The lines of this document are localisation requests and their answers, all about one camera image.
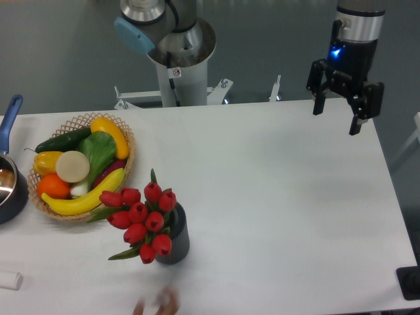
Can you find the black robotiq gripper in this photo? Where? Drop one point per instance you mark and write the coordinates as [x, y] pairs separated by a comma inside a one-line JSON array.
[[344, 72]]

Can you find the red tulip bouquet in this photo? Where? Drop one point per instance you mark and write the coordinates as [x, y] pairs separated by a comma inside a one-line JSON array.
[[143, 216]]

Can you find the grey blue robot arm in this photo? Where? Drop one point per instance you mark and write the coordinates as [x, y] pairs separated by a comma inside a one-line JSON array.
[[180, 44]]

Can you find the dark grey ribbed vase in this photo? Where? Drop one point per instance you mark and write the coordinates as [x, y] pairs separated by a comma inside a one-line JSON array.
[[179, 236]]

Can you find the blurred person hand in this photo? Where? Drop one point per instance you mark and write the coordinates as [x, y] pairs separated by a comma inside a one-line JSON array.
[[167, 303]]

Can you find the white furniture piece right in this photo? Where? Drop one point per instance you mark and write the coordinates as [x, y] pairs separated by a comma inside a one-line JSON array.
[[409, 147]]

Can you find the black device at table edge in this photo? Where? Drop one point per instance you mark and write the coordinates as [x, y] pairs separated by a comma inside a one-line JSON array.
[[408, 278]]

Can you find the purple eggplant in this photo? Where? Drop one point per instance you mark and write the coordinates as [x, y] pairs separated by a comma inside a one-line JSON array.
[[117, 164]]

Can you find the green bok choy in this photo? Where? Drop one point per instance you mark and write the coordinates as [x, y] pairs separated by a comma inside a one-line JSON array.
[[100, 150]]

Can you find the woven wicker basket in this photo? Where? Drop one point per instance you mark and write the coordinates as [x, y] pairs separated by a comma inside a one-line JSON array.
[[79, 122]]

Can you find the beige round disc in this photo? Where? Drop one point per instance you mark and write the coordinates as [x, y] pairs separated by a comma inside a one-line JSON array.
[[72, 166]]

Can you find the long yellow banana squash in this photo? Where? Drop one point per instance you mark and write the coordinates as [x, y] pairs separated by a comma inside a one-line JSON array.
[[87, 202]]

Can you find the dark green cucumber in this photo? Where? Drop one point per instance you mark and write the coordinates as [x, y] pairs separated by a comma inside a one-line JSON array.
[[64, 142]]

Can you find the orange fruit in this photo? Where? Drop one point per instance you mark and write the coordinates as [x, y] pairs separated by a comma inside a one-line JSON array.
[[54, 187]]

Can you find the yellow bell pepper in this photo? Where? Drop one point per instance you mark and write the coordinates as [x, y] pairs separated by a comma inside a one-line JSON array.
[[44, 163]]

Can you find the white cylinder roll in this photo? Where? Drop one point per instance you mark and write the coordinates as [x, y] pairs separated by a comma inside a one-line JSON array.
[[10, 280]]

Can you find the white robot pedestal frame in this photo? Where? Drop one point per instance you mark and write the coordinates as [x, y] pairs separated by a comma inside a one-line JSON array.
[[178, 87]]

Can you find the blue handled dark saucepan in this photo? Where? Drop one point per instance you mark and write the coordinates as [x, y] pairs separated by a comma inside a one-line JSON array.
[[14, 190]]

